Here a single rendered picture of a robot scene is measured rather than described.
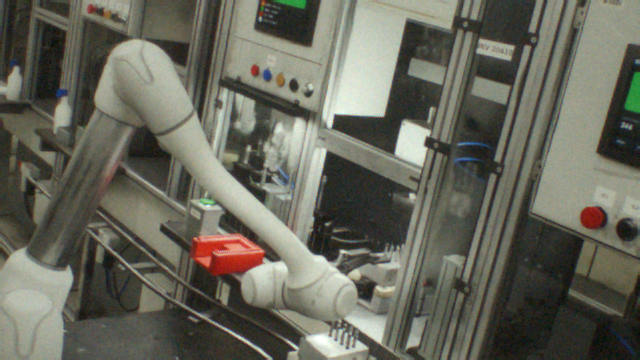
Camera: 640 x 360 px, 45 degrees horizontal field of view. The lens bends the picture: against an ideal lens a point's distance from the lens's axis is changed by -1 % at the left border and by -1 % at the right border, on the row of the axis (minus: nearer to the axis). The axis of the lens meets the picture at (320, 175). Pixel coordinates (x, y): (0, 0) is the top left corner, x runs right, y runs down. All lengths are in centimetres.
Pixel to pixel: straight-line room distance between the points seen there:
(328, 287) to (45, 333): 58
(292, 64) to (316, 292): 69
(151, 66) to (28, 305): 55
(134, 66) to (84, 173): 32
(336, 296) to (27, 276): 69
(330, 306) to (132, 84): 61
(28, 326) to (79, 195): 31
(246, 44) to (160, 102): 72
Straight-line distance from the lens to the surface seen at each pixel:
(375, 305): 202
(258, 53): 220
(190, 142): 162
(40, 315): 168
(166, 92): 158
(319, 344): 176
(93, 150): 176
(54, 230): 182
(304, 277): 165
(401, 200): 203
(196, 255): 212
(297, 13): 205
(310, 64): 202
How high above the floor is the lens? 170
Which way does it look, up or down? 14 degrees down
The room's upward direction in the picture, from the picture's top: 12 degrees clockwise
